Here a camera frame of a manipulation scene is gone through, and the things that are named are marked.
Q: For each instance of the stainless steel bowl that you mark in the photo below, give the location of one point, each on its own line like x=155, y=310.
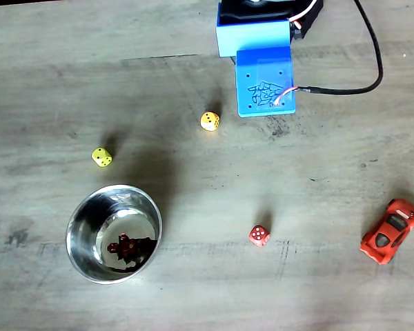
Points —
x=114, y=234

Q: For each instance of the red die white pips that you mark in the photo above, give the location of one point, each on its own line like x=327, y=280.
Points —
x=259, y=235

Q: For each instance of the black red lego figure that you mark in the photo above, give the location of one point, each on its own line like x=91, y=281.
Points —
x=131, y=246

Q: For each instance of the red toy race car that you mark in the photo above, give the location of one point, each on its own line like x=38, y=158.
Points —
x=390, y=231

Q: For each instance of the lime yellow die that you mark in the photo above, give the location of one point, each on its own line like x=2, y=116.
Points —
x=101, y=157

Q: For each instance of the orange yellow die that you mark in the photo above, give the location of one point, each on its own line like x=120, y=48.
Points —
x=209, y=121

